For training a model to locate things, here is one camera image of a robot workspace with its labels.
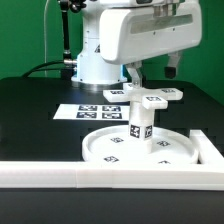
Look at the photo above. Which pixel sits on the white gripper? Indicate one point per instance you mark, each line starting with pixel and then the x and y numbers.
pixel 130 34

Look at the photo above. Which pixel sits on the white cross-shaped table base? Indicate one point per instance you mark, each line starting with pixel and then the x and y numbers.
pixel 150 99

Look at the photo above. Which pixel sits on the white round table top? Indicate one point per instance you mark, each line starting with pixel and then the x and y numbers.
pixel 114 145

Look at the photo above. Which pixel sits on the white marker sheet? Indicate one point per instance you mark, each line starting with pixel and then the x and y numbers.
pixel 92 112

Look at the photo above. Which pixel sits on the white L-shaped fence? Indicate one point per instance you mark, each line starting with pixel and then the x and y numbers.
pixel 207 174

